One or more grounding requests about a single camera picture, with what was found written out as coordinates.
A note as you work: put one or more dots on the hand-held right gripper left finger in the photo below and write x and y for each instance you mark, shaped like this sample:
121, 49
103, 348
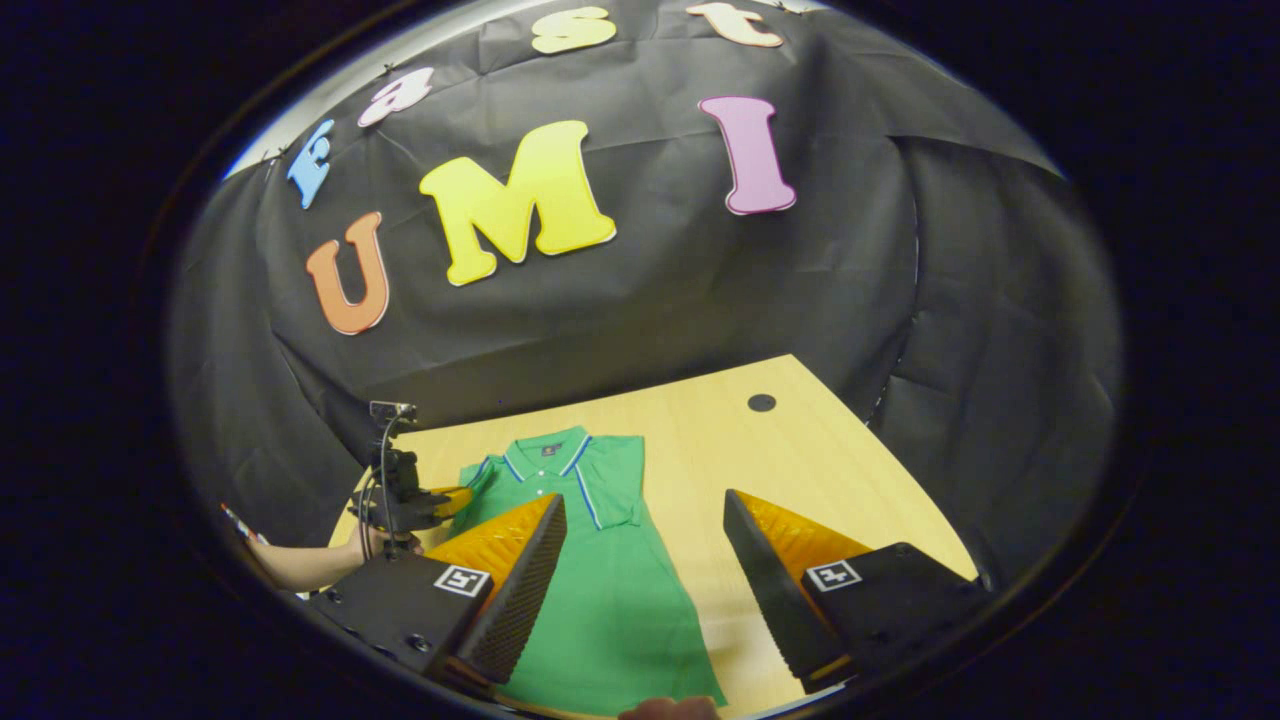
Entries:
525, 590

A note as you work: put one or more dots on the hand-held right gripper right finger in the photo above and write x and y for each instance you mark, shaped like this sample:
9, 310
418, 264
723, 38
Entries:
770, 590

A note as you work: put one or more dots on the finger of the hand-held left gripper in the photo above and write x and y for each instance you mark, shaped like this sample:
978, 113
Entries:
455, 500

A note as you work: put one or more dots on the green T-shirt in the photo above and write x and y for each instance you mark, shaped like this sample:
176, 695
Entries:
610, 600

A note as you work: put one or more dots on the black table grommet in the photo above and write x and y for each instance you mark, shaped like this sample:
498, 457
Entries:
761, 402

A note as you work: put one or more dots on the black backdrop cloth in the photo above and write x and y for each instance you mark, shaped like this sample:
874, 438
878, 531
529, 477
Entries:
700, 280

